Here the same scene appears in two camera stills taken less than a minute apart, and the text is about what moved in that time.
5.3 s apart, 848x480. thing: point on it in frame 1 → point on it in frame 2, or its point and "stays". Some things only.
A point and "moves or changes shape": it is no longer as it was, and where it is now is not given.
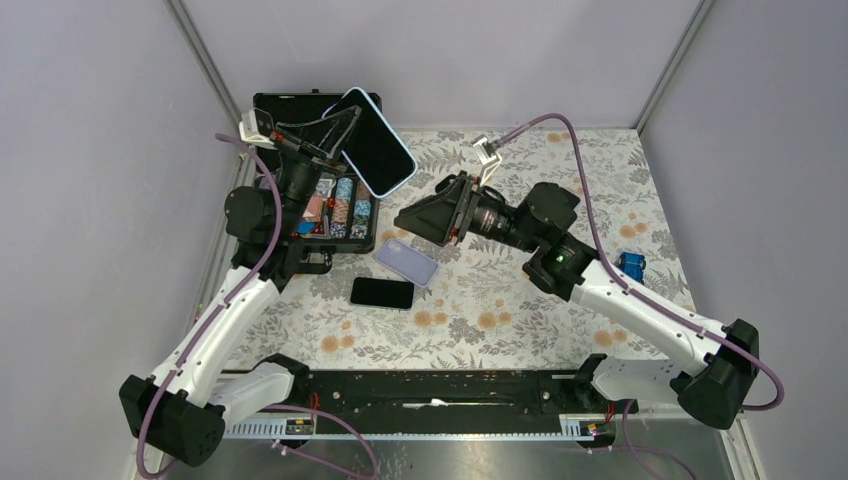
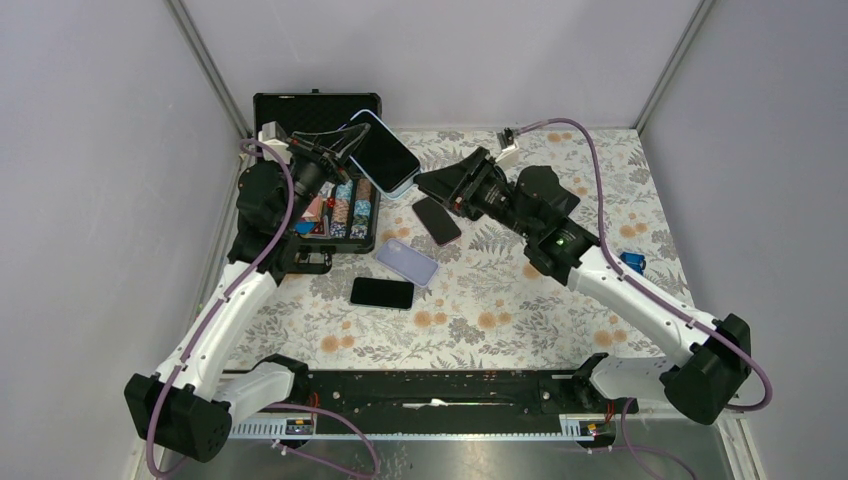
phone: (372, 149) moves or changes shape
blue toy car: (633, 265) stays
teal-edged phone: (382, 293) stays
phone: (407, 262) stays
